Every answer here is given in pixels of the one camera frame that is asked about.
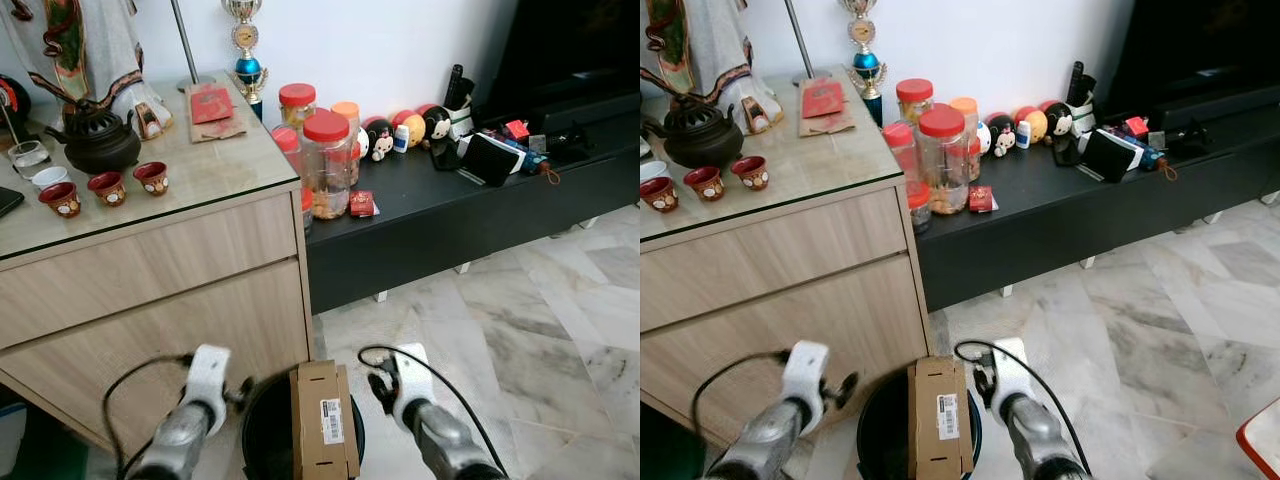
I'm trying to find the black television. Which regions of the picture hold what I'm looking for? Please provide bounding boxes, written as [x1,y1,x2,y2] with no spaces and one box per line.
[1098,0,1280,96]
[468,0,641,109]

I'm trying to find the black and cream toy figure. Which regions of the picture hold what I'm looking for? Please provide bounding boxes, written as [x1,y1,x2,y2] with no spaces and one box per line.
[419,102,454,144]
[1039,99,1075,140]

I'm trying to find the orange round toy figure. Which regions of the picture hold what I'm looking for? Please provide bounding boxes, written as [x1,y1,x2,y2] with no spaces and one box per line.
[389,107,429,150]
[1009,104,1050,145]

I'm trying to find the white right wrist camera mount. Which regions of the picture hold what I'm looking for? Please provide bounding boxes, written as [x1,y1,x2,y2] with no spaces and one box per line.
[392,342,437,432]
[989,336,1032,427]

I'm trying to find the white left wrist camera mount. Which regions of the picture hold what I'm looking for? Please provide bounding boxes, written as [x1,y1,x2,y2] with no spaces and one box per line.
[779,340,832,434]
[179,344,232,437]

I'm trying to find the small red tea cup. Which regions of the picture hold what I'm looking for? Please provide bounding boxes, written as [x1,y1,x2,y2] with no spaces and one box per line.
[640,176,680,214]
[131,160,172,198]
[730,154,772,192]
[683,165,726,204]
[37,181,84,220]
[86,170,129,209]

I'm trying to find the black and red round object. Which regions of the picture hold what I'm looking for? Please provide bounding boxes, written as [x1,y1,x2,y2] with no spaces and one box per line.
[0,74,32,127]

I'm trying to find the black low tv console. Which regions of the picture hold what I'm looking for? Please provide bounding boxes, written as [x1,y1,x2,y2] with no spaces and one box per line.
[914,98,1280,314]
[304,104,641,317]

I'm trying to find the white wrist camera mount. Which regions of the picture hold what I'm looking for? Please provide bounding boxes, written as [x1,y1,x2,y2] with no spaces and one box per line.
[989,336,1032,427]
[779,340,832,434]
[179,344,232,437]
[392,342,437,432]

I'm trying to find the dark green container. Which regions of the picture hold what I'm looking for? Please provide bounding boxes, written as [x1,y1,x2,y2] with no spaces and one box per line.
[0,398,93,480]
[640,398,707,480]

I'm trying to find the red envelope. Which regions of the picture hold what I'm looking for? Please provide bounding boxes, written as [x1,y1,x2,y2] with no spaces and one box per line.
[799,77,847,120]
[187,84,237,127]

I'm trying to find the orange lid plastic jar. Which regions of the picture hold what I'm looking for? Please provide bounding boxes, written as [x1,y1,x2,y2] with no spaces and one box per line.
[329,99,364,187]
[947,96,984,182]

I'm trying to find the black round rubbish bin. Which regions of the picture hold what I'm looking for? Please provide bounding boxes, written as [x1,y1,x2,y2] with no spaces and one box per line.
[239,369,367,480]
[857,367,984,480]

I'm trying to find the grey metal pole stand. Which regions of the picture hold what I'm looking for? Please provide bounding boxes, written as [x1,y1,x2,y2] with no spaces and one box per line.
[169,0,217,94]
[784,0,832,87]

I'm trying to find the light wooden cabinet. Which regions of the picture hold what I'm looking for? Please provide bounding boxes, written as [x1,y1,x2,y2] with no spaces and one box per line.
[0,74,317,453]
[640,69,937,448]

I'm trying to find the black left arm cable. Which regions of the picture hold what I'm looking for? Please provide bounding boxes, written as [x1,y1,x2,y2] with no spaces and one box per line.
[100,353,196,480]
[690,349,793,473]

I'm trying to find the red lid jar yellow contents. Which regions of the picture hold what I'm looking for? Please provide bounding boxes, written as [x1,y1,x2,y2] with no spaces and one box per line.
[894,77,937,127]
[277,82,319,132]

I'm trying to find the white robed deity statue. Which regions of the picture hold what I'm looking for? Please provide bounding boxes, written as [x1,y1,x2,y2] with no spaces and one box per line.
[0,0,175,138]
[644,0,784,137]

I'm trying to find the black remote in holder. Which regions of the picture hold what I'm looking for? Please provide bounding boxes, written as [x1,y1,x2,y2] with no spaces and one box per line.
[1062,59,1099,132]
[441,63,477,137]

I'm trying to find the silver and blue trophy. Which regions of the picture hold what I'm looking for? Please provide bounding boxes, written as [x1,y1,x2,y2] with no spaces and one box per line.
[221,0,270,107]
[839,0,889,102]

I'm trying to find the large red lid snack jar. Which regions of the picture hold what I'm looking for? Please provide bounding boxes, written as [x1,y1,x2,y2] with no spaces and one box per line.
[299,109,354,220]
[916,103,970,216]

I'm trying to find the black incense burner pot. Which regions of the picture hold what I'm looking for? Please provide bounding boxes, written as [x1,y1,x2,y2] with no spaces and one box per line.
[44,97,144,177]
[644,97,744,171]

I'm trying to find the small red lid jar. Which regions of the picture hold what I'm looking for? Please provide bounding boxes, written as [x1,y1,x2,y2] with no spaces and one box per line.
[269,124,305,183]
[881,121,919,233]

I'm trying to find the brown paper sheet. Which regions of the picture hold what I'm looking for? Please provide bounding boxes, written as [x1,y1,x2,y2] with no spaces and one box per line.
[184,81,250,144]
[796,74,859,138]

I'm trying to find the black flat pouch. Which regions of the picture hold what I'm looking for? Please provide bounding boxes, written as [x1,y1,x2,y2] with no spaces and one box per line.
[1079,127,1142,184]
[457,131,522,189]

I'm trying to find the black eared mouse toy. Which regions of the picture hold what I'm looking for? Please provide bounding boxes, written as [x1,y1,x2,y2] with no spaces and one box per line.
[984,112,1019,159]
[361,116,397,162]

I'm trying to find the red plastic stool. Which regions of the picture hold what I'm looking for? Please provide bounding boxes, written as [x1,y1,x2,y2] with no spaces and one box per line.
[1234,394,1280,480]

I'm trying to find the brown cardboard box with label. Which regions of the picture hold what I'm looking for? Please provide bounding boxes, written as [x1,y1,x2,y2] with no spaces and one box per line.
[289,359,362,480]
[906,354,977,480]

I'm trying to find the clear drinking glass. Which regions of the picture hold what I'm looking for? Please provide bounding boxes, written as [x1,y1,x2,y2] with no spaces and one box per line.
[7,139,52,180]

